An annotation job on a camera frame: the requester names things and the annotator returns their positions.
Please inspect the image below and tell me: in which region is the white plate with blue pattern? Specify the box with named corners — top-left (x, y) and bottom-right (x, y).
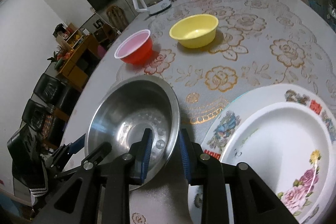
top-left (202, 84), bottom-right (335, 223)

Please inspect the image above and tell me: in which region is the stainless steel bowl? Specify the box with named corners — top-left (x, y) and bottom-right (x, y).
top-left (84, 75), bottom-right (181, 183)

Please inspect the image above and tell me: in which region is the white plate with pink roses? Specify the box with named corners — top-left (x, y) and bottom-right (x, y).
top-left (220, 101), bottom-right (334, 224)

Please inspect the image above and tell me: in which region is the turquoise plastic plate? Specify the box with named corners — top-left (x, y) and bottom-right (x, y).
top-left (223, 92), bottom-right (249, 111)

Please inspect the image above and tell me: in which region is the yellow plastic bowl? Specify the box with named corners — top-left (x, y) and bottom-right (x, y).
top-left (169, 14), bottom-right (219, 49)

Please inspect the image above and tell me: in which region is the black chair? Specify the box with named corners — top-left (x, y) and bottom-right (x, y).
top-left (34, 73), bottom-right (67, 105)

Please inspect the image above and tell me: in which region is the wooden sideboard cabinet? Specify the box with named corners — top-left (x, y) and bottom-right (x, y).
top-left (50, 23), bottom-right (118, 91)

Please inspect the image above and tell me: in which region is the red plastic bowl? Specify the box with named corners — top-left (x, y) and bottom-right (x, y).
top-left (114, 29), bottom-right (153, 65)

